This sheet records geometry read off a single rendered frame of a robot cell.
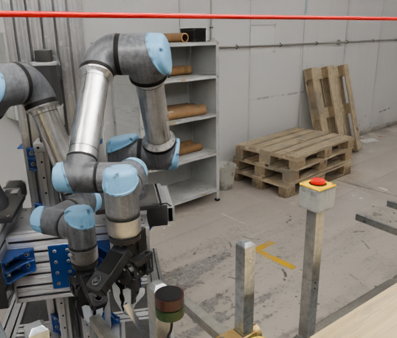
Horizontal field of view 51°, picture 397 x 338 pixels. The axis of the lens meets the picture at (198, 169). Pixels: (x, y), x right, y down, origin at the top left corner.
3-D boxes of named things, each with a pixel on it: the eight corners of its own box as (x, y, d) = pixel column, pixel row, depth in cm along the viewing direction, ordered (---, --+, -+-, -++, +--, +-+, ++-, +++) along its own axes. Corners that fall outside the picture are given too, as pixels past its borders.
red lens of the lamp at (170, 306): (149, 301, 86) (149, 292, 85) (174, 290, 89) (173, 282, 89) (164, 316, 81) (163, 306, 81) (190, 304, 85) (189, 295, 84)
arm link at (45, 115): (26, 67, 127) (85, 213, 135) (-4, 70, 118) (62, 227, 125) (51, 53, 122) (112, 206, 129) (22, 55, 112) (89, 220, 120)
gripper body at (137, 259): (154, 273, 100) (151, 228, 96) (130, 292, 93) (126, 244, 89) (131, 264, 104) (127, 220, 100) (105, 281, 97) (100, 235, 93)
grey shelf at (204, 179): (120, 212, 400) (106, 43, 352) (192, 189, 456) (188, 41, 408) (146, 227, 368) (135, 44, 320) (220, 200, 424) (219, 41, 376)
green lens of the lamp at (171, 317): (149, 311, 87) (149, 302, 86) (174, 300, 90) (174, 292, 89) (165, 326, 82) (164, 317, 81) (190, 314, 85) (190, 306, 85)
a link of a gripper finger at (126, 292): (149, 308, 102) (147, 275, 99) (133, 322, 97) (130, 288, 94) (140, 304, 103) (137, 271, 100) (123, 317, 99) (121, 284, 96)
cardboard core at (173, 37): (160, 33, 377) (181, 33, 356) (167, 33, 382) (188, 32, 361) (161, 42, 380) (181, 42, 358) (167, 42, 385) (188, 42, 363)
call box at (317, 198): (297, 208, 116) (299, 182, 114) (314, 202, 120) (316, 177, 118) (317, 216, 111) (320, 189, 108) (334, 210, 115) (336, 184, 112)
